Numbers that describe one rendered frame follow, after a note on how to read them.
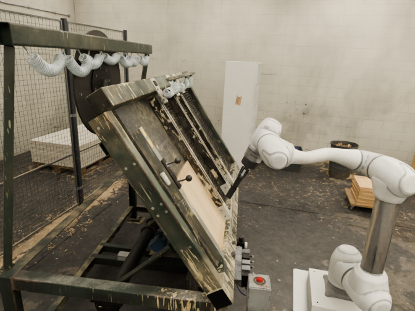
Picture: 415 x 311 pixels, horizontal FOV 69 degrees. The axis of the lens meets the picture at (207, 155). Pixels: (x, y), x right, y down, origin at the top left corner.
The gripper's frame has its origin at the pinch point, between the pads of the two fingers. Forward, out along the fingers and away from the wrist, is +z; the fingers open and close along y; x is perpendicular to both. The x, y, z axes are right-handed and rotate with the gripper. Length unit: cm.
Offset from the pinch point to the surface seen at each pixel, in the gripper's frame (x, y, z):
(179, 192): -25.0, -16.0, 25.3
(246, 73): -73, -421, -13
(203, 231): -1.1, -18.6, 41.4
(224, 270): 21, -11, 51
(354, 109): 148, -564, -43
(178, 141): -49, -62, 17
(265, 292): 43, 0, 40
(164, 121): -64, -60, 9
